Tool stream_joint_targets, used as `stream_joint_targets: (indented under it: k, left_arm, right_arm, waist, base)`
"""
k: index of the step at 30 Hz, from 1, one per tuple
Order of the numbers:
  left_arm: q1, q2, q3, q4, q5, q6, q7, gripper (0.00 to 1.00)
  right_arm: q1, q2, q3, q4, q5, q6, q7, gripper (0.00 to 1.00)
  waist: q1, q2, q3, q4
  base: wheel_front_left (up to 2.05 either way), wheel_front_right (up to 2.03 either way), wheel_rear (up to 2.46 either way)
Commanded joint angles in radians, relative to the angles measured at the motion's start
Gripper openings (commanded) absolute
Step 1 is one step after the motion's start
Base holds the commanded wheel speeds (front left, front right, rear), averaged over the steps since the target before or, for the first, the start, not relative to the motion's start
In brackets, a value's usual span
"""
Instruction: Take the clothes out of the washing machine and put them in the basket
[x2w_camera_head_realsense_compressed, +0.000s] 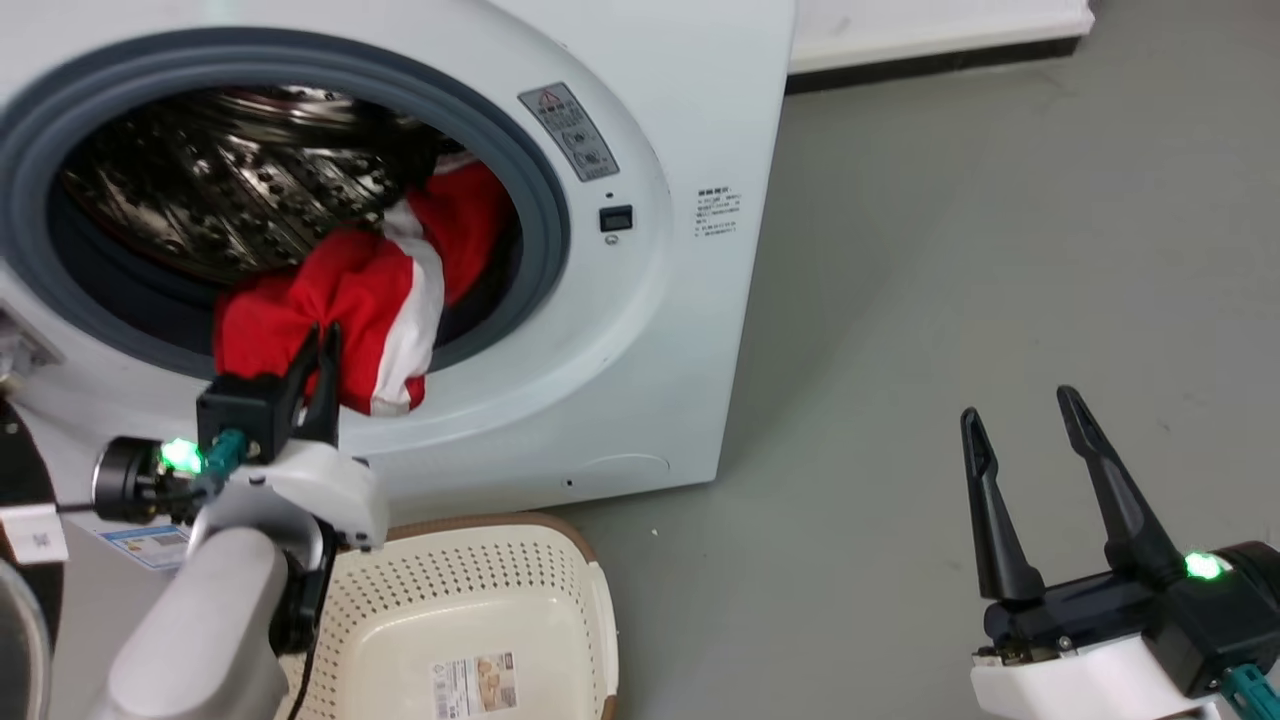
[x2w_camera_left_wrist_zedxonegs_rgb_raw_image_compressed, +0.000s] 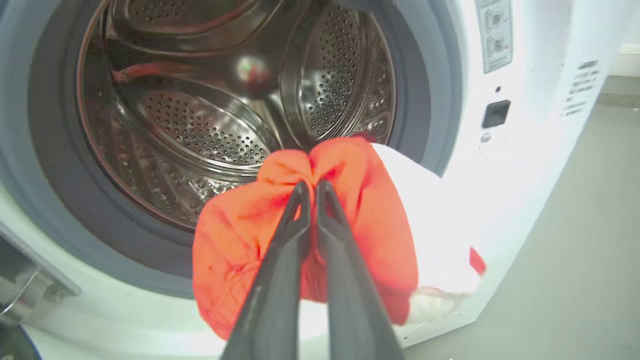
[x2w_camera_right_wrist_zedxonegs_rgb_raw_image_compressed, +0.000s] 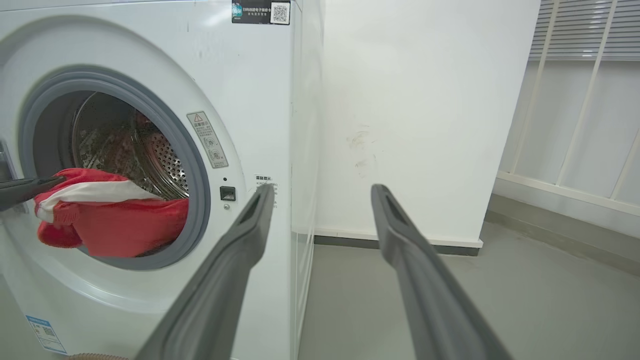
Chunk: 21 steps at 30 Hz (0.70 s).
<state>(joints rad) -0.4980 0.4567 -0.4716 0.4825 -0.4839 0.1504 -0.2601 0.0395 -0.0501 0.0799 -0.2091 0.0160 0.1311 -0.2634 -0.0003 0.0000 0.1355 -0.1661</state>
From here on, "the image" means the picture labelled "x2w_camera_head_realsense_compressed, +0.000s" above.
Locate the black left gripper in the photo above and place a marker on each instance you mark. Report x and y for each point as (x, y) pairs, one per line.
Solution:
(245, 410)

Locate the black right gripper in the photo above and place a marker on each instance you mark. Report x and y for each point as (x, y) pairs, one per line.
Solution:
(1200, 620)

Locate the red and white garment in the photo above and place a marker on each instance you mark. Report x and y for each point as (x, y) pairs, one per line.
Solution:
(370, 290)

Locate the white and grey left arm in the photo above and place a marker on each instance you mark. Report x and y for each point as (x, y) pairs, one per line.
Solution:
(200, 630)

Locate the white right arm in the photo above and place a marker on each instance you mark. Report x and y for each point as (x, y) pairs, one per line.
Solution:
(1090, 685)

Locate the steel washing machine drum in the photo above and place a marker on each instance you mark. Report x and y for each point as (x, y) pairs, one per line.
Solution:
(200, 180)

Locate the washing machine door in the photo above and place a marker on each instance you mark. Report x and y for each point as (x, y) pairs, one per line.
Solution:
(20, 470)

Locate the cream perforated laundry basket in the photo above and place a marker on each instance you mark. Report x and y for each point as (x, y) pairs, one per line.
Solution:
(520, 620)

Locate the white front-load washing machine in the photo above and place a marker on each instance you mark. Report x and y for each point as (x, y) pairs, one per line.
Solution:
(650, 350)

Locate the printed basket label sticker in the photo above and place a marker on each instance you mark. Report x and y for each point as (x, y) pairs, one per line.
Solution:
(475, 685)

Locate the blue energy label sticker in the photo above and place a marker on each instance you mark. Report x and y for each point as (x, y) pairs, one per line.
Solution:
(145, 548)

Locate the grey rubber door gasket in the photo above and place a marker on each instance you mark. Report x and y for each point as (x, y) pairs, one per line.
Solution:
(545, 190)

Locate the white paper tag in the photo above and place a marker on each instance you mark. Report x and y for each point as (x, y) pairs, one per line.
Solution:
(35, 533)

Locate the black door latch socket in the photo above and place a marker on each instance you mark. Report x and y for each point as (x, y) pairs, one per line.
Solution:
(616, 218)

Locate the grey warning sticker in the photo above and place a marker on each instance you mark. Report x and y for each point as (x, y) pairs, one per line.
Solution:
(568, 130)

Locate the black round left wrist camera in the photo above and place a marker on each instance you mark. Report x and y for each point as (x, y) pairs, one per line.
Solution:
(125, 480)

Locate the white wall skirting board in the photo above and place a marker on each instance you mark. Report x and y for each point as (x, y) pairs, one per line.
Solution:
(930, 35)

